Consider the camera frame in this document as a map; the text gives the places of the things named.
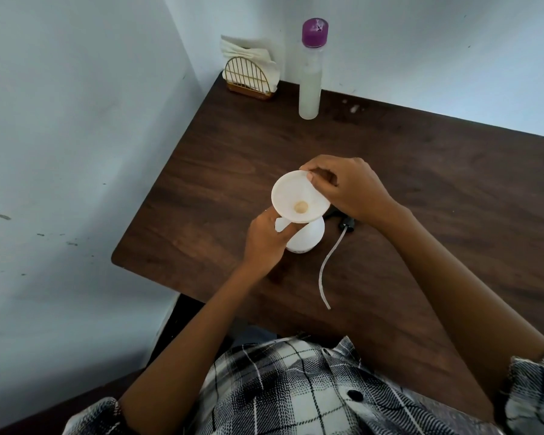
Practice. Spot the person's left hand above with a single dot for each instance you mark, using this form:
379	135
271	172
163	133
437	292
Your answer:
263	249

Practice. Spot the person's right hand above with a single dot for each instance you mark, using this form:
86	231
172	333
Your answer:
362	194

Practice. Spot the black spray trigger head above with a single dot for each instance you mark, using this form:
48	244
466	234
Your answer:
347	224

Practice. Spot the white spray bottle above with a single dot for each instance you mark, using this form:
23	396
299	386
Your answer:
308	237

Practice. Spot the white plastic funnel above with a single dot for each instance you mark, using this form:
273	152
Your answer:
292	192

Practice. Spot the tall frosted clear bottle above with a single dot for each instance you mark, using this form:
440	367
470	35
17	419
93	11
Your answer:
310	95

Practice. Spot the purple bottle cap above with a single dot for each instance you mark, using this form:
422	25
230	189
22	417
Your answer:
315	33

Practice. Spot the person's left forearm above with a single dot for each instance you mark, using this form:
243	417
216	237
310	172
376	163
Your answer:
186	357

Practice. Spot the person's right forearm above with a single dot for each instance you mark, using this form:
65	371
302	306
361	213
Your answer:
458	303

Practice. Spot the dark wooden table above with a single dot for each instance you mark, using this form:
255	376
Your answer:
435	176

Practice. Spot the black white plaid shirt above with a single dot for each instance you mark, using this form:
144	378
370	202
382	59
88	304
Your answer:
276	394

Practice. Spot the white paper napkins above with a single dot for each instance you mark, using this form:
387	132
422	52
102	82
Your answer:
249	49

